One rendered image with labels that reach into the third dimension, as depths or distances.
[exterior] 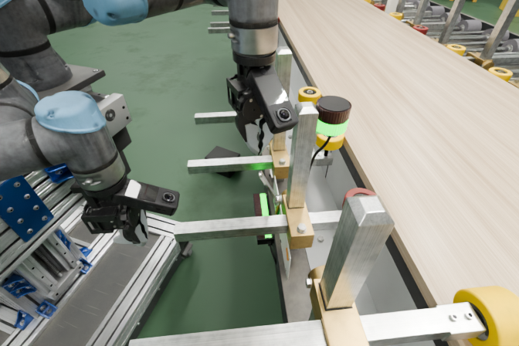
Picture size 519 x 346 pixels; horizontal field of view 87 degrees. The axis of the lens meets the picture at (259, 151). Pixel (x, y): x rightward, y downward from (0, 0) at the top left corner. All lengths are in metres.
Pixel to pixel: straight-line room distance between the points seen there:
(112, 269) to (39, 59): 0.91
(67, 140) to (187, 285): 1.18
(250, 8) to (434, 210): 0.54
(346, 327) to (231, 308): 1.07
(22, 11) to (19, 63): 0.12
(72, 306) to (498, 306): 1.33
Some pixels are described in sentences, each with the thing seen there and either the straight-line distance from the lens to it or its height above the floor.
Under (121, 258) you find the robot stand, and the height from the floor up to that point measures 0.21.
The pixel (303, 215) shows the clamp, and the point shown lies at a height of 0.87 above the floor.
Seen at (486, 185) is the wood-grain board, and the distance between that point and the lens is 0.83.
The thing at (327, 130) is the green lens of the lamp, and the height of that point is 1.09.
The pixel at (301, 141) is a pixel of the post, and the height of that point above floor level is 1.06.
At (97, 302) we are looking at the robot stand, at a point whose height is 0.21.
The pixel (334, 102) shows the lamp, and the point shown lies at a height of 1.13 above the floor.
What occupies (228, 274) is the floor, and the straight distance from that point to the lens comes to 1.53.
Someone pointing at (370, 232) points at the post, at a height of 1.15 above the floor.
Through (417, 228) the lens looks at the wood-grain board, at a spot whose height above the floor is 0.90.
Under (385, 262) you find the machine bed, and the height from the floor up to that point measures 0.76.
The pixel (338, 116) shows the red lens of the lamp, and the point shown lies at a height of 1.12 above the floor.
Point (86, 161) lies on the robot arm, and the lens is 0.49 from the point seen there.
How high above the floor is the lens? 1.37
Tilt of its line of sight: 40 degrees down
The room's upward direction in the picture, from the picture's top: straight up
